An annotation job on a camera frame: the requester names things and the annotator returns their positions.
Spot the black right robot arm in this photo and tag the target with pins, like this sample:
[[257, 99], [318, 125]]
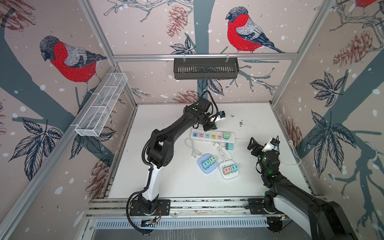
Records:
[[322, 220]]

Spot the light teal charger plug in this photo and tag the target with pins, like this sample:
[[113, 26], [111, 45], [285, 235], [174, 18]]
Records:
[[206, 165]]

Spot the pink charger plug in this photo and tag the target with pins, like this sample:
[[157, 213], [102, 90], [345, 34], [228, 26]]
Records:
[[226, 170]]

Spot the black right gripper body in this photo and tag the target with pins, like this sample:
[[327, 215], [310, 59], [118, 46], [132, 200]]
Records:
[[259, 151]]

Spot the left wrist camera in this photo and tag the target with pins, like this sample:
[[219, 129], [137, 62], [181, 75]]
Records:
[[221, 116]]

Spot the white square socket cube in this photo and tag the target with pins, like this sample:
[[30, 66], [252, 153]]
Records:
[[228, 163]]

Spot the white wire mesh shelf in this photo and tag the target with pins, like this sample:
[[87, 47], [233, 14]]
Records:
[[93, 122]]

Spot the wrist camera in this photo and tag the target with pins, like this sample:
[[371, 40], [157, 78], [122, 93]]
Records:
[[221, 116], [272, 145]]

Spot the blue square socket cube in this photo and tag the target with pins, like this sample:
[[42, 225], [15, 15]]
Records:
[[205, 158]]

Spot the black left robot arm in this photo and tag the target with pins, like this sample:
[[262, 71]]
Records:
[[158, 151]]

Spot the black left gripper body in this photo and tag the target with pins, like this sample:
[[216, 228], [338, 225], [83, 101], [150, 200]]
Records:
[[207, 126]]

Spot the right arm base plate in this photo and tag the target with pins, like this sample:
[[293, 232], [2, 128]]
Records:
[[256, 206]]

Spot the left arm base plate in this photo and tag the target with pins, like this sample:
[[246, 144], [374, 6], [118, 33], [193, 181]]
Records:
[[154, 208]]

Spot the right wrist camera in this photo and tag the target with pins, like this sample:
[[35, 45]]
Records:
[[272, 145]]

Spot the white multicolour power strip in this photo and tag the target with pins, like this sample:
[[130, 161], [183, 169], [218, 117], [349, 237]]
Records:
[[211, 136]]

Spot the aluminium front rail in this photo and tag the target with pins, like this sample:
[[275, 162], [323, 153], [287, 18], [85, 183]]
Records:
[[192, 207]]

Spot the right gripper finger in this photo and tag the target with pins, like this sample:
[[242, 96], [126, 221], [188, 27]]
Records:
[[254, 143], [253, 150]]

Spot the black wire basket shelf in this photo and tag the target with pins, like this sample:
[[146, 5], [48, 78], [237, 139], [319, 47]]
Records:
[[206, 68]]

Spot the dark teal charger plug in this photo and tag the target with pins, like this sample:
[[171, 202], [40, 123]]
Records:
[[229, 146]]

